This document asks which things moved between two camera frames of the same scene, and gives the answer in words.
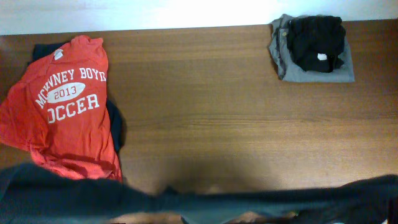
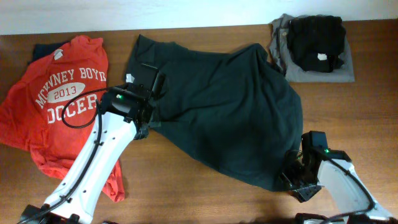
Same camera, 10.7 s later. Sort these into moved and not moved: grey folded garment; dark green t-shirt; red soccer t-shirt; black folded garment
Moved: dark green t-shirt
Not moved: black folded garment; red soccer t-shirt; grey folded garment
